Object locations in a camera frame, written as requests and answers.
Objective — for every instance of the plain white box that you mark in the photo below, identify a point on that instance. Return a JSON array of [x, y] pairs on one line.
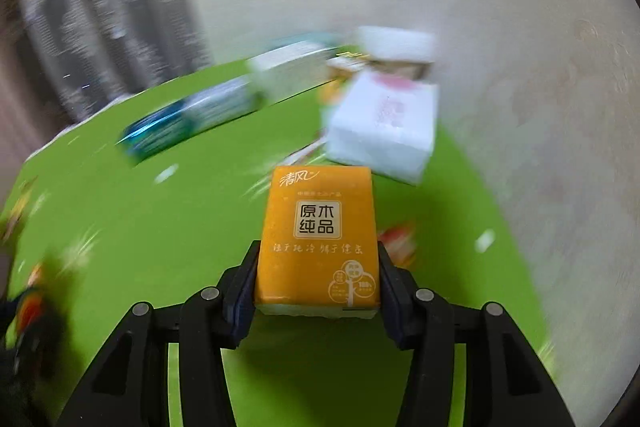
[[395, 42]]

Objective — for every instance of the pink curtain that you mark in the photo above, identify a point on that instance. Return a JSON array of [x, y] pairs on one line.
[[30, 82]]

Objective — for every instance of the white pack with pink print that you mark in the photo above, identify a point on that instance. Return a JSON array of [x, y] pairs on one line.
[[385, 127]]

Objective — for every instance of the teal and white box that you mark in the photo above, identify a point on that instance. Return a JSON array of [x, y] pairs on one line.
[[195, 117]]

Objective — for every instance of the white and blue medicine box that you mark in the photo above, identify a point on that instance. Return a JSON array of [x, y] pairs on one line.
[[295, 69]]

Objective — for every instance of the orange tissue pack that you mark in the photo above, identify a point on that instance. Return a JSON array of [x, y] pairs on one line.
[[317, 232]]

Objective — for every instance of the desktop with green printed cloth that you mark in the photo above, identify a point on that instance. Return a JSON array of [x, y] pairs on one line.
[[175, 217]]

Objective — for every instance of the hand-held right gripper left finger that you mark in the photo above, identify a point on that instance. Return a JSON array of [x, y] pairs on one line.
[[245, 302]]

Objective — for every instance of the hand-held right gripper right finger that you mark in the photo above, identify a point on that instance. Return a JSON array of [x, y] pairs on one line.
[[392, 302]]

